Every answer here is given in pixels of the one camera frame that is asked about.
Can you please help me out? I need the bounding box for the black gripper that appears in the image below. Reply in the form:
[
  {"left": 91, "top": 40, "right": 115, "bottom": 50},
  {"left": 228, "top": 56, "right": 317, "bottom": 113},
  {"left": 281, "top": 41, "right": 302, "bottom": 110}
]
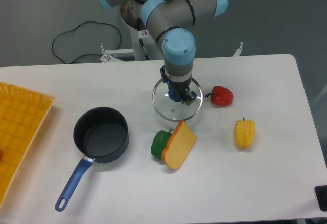
[{"left": 160, "top": 66, "right": 196, "bottom": 106}]

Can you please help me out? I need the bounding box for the glass lid blue knob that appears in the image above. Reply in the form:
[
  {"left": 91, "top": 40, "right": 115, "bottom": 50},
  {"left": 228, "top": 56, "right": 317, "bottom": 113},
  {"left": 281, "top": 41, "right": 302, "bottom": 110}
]
[{"left": 152, "top": 78, "right": 203, "bottom": 122}]

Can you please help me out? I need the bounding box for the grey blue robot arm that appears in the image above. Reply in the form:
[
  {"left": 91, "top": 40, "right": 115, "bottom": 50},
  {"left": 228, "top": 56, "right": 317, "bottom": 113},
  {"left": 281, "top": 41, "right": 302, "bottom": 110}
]
[{"left": 99, "top": 0, "right": 228, "bottom": 105}]

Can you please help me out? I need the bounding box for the red toy bell pepper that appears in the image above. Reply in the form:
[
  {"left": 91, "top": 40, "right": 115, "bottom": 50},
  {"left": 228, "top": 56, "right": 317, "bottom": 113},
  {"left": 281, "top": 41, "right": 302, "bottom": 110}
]
[{"left": 205, "top": 86, "right": 234, "bottom": 107}]

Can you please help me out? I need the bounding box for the toy bread slice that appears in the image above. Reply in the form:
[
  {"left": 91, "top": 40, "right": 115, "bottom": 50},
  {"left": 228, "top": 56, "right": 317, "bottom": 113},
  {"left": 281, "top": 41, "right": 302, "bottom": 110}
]
[{"left": 161, "top": 120, "right": 197, "bottom": 170}]

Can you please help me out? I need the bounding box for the green toy bell pepper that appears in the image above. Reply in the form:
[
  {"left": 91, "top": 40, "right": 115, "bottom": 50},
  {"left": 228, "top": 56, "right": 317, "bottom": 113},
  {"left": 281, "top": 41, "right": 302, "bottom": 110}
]
[{"left": 151, "top": 129, "right": 172, "bottom": 160}]

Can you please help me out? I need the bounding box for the yellow toy bell pepper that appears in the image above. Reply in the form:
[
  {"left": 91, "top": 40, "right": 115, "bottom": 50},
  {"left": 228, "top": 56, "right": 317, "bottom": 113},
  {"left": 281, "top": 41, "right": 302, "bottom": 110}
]
[{"left": 234, "top": 117, "right": 256, "bottom": 149}]

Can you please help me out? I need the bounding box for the black device at edge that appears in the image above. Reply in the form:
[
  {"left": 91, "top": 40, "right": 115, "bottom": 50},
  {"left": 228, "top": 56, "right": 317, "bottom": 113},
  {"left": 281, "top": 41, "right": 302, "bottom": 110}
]
[{"left": 314, "top": 185, "right": 327, "bottom": 212}]

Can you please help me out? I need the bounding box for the yellow woven basket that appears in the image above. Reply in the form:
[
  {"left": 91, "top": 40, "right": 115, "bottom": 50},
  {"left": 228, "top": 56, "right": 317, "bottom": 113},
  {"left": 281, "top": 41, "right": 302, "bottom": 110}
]
[{"left": 1, "top": 82, "right": 55, "bottom": 206}]

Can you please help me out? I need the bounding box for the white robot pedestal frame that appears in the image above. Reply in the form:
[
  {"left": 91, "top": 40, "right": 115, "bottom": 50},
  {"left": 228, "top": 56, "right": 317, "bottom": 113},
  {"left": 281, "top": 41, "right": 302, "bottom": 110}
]
[{"left": 99, "top": 0, "right": 244, "bottom": 63}]

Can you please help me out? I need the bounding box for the black floor cable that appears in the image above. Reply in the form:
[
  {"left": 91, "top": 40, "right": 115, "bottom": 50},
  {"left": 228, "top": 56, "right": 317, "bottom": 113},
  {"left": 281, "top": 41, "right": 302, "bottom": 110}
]
[{"left": 51, "top": 21, "right": 122, "bottom": 64}]

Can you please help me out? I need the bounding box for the dark saucepan blue handle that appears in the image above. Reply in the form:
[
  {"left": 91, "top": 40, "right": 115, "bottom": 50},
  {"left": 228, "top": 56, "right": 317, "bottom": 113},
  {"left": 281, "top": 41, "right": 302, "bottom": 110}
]
[{"left": 55, "top": 107, "right": 129, "bottom": 212}]

